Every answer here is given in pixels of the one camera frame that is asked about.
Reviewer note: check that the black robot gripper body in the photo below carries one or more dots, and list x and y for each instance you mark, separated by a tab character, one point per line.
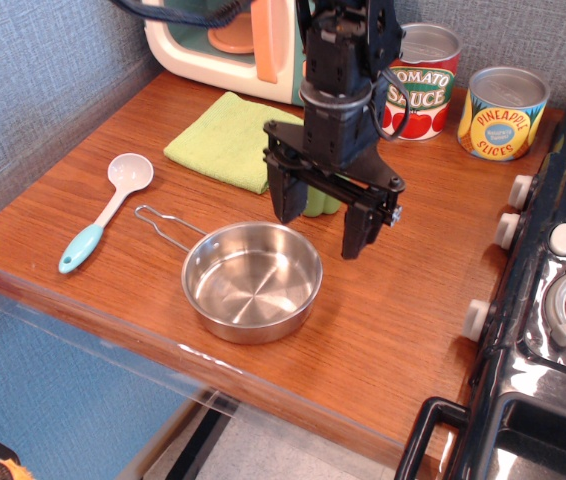
335	150

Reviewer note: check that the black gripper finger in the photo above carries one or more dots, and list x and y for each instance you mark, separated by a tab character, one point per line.
362	224
289	193

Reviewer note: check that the green toy bell pepper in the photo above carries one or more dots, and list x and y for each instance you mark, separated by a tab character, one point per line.
319	203

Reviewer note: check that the stainless steel bowl with handle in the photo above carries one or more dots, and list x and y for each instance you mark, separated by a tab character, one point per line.
251	282

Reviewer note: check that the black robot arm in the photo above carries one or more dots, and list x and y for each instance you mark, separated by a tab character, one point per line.
349	47

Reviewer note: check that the green folded cloth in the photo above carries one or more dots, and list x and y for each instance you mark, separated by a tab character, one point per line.
227	142

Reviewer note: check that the tomato sauce can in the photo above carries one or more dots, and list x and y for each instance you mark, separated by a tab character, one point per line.
426	70

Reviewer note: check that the teal toy microwave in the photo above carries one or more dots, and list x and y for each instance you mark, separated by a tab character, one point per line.
275	49

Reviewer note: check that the pineapple slices can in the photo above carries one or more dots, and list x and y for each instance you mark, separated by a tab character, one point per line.
502	112

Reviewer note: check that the black toy stove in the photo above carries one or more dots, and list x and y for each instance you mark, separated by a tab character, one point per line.
514	426

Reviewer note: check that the white spoon with blue handle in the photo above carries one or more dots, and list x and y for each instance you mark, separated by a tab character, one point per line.
128	173

